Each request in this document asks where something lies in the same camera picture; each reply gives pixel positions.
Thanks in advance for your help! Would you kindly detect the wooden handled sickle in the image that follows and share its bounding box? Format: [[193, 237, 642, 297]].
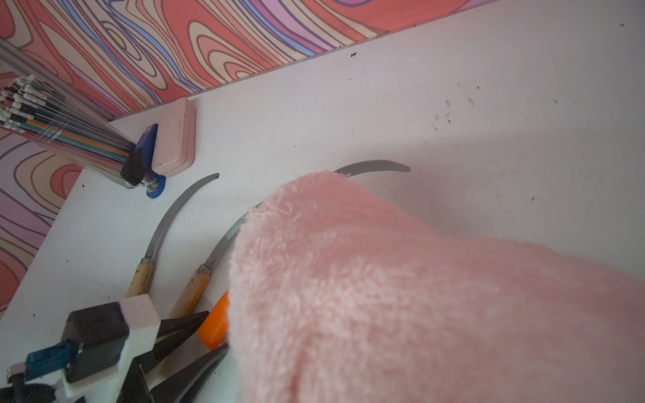
[[126, 173, 220, 297], [168, 213, 249, 319]]

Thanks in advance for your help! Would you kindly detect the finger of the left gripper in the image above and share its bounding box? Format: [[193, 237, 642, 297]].
[[149, 344, 229, 403]]

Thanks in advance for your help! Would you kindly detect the pencil cup on table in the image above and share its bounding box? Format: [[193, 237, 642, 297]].
[[1, 40, 136, 189]]

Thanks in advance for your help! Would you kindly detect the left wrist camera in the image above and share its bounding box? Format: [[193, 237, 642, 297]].
[[1, 295, 161, 402]]

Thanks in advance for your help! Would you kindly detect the pink eraser block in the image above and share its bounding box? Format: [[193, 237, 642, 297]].
[[151, 98, 197, 177]]

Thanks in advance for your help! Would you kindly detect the pink terry rag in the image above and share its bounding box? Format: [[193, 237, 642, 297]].
[[228, 172, 644, 402]]

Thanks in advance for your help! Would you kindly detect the orange handled sickle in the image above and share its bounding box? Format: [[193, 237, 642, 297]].
[[197, 160, 412, 350]]

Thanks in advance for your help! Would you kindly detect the blue black stapler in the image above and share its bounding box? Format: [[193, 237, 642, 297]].
[[120, 124, 166, 199]]

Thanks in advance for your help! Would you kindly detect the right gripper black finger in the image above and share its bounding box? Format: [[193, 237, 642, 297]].
[[117, 311, 208, 402]]

